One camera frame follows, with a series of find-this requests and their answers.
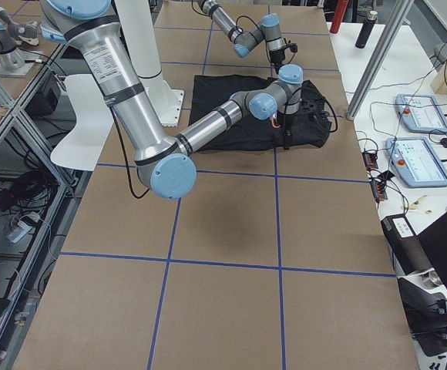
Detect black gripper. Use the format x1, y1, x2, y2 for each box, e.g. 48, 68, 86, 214
281, 114, 294, 150
269, 49, 285, 65

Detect black graphic t-shirt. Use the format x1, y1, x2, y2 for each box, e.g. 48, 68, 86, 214
189, 75, 331, 151

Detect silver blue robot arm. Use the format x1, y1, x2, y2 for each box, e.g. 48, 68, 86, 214
197, 1, 289, 72
40, 1, 303, 199

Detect red cylinder bottle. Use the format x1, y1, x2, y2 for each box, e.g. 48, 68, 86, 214
330, 0, 349, 34

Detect orange connector board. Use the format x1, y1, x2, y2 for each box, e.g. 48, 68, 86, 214
362, 151, 378, 170

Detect black cylinder bottle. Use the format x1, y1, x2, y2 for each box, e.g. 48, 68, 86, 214
355, 10, 378, 49

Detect lower blue teach pendant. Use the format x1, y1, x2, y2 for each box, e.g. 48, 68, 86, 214
385, 137, 447, 188

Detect blue teach pendant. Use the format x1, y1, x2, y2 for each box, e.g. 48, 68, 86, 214
395, 94, 447, 133
385, 137, 447, 188

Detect upper blue teach pendant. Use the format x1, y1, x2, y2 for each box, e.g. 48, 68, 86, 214
395, 94, 447, 133

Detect white paper sheet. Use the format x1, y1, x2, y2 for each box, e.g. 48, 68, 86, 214
50, 74, 113, 171

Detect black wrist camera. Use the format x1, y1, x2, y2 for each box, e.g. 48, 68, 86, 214
297, 99, 328, 117
286, 41, 298, 54

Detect aluminium frame post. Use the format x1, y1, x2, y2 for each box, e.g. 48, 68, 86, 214
346, 0, 414, 120

